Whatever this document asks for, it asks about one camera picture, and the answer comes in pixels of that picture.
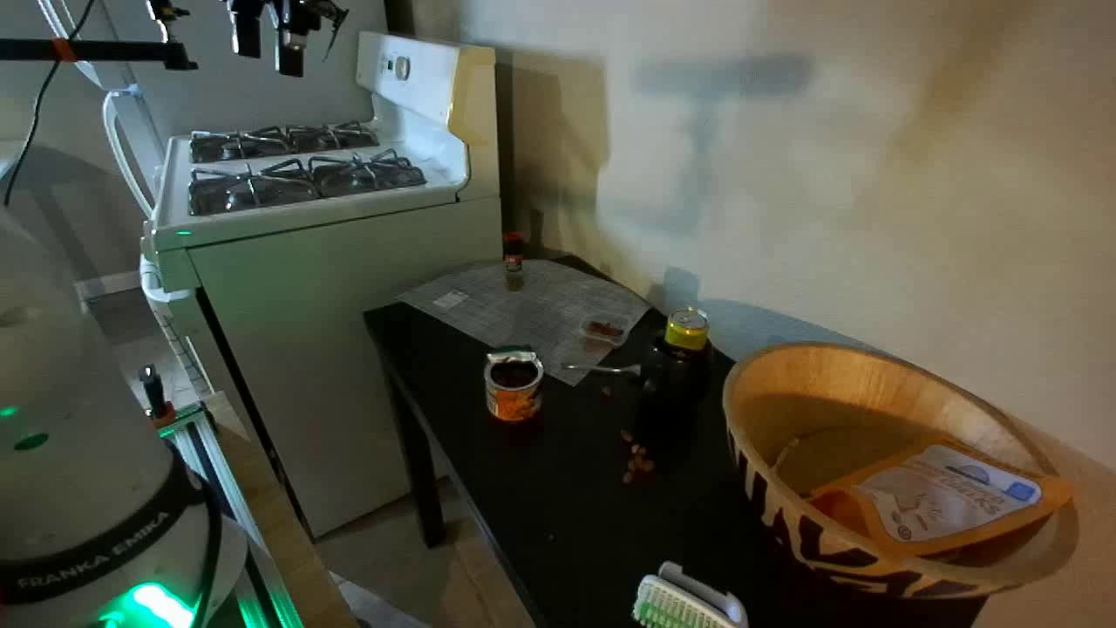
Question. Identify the grey woven placemat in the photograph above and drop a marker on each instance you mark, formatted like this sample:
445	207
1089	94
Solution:
534	304

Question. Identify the black camera stand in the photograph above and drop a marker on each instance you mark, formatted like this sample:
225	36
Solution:
106	51

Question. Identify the zebra pattern wooden bowl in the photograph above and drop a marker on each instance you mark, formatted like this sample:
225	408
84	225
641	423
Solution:
790	406

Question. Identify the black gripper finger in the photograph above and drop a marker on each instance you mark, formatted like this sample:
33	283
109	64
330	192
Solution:
293	41
247	28

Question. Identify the brown coffee beans pile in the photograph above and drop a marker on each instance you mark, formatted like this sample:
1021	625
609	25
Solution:
601	329

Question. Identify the small bowl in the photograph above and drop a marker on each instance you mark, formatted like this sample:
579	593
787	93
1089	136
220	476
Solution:
685	601

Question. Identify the dark bottle with yellow lid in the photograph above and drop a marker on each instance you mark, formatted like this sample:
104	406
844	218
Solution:
680	371

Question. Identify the green can lid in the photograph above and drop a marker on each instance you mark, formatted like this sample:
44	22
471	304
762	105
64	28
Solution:
497	350

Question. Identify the black table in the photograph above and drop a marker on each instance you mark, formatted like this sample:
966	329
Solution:
558	500

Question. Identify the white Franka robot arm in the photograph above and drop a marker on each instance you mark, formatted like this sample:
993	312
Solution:
70	464

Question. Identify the aluminium frame robot table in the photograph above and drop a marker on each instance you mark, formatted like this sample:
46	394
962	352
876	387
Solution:
279	536

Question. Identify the small dark pepper grinder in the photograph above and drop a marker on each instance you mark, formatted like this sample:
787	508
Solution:
513	269

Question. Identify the spilled coffee beans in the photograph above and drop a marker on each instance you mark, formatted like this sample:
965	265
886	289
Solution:
637	458

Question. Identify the metal spoon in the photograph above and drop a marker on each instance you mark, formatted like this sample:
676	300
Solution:
604	371

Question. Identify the white gas stove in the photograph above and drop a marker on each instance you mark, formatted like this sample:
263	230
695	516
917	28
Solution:
326	282

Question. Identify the black and red knob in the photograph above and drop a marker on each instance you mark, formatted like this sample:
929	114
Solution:
151	387

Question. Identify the orange and white packet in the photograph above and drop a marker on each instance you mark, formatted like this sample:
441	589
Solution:
944	494

